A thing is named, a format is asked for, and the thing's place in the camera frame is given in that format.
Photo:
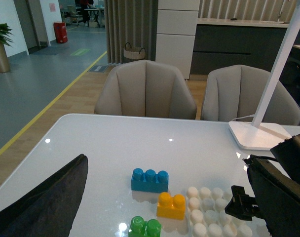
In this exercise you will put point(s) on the woven basket with handles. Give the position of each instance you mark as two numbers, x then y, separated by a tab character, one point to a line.
133	52

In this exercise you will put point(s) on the left beige chair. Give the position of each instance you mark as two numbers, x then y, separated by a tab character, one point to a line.
146	89

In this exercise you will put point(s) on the green two-stud block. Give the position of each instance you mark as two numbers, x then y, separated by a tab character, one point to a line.
141	228

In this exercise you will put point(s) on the blue three-stud block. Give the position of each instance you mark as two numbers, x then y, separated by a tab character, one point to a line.
149	181

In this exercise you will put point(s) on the dark grey counter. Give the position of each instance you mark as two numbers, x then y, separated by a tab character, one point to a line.
218	46

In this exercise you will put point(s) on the white drawer cabinet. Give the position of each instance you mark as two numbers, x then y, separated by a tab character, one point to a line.
176	28

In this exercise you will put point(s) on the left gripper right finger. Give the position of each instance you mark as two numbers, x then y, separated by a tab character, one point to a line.
277	196

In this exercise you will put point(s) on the red bin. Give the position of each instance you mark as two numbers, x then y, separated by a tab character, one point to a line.
60	32

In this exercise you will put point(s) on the white studded base plate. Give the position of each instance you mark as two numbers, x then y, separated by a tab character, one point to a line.
207	217

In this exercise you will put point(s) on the beige chair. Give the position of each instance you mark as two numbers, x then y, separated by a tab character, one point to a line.
234	92
146	89

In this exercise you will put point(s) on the right beige chair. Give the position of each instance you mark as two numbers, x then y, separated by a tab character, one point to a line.
234	92

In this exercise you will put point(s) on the potted plant gold pot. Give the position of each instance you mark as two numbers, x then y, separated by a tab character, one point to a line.
5	39

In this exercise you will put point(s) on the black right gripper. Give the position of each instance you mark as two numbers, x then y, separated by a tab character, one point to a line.
286	158

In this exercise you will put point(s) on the yellow two-stud block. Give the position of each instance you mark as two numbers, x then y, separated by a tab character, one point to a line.
171	207

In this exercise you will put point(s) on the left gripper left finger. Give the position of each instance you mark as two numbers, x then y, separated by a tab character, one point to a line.
50	208

